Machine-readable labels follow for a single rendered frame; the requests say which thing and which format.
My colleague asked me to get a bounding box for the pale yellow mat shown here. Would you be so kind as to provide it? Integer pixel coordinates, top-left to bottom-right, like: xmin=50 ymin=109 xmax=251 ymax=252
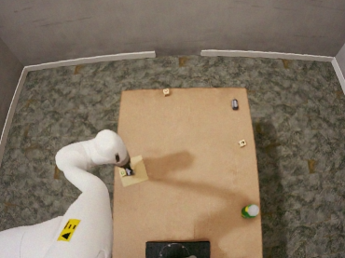
xmin=120 ymin=156 xmax=148 ymax=187

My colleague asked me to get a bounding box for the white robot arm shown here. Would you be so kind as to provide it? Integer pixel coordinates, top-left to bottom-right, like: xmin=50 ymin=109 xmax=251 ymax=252
xmin=0 ymin=130 xmax=130 ymax=258

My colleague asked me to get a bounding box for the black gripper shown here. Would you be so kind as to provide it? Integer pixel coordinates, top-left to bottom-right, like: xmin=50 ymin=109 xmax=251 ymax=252
xmin=119 ymin=158 xmax=136 ymax=176

